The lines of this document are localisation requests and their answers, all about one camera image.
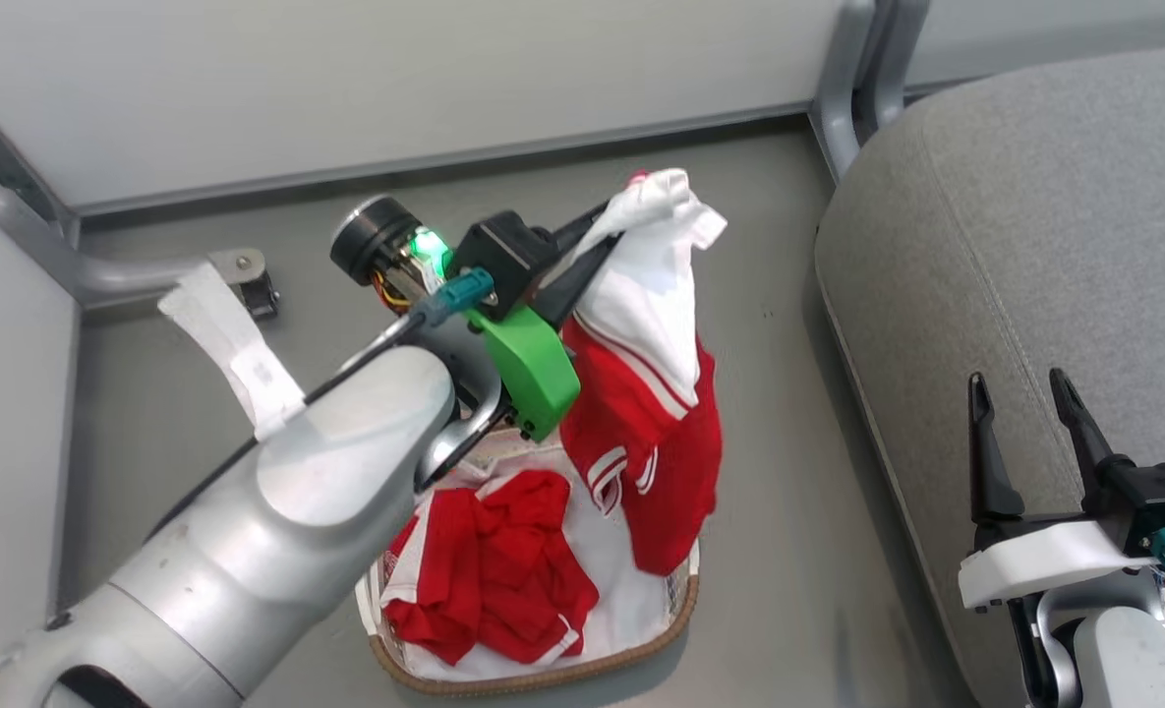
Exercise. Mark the grey partition foot bar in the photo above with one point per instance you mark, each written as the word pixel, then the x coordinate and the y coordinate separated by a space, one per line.
pixel 120 270

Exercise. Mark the small black caster wheel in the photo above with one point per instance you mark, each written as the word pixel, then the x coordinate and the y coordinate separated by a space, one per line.
pixel 262 295

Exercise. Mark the white laundry basket brown rim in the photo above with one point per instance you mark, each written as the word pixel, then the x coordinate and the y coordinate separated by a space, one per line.
pixel 543 678

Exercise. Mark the grey partition base rail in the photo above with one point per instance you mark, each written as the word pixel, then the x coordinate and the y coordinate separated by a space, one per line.
pixel 444 157

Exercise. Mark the grey double partition post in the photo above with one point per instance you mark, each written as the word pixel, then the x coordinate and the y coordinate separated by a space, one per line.
pixel 862 74

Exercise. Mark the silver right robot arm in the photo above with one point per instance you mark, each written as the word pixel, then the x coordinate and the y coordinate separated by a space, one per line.
pixel 1113 649

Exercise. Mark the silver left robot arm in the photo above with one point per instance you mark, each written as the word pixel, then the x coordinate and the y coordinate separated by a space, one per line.
pixel 277 531

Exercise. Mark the grey fabric sofa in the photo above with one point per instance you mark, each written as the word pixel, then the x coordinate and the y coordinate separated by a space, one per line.
pixel 1015 246

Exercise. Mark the white and red striped jersey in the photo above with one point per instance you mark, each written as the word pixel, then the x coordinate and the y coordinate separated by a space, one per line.
pixel 656 393

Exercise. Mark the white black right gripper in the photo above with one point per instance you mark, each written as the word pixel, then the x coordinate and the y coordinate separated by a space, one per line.
pixel 1044 560

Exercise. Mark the white tape label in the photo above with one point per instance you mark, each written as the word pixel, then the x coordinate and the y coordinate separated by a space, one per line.
pixel 238 344

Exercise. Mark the red garment with white trim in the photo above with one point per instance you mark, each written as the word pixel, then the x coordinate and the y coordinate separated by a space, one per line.
pixel 489 575

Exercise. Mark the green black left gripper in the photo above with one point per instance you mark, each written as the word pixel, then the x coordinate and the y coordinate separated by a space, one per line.
pixel 533 369

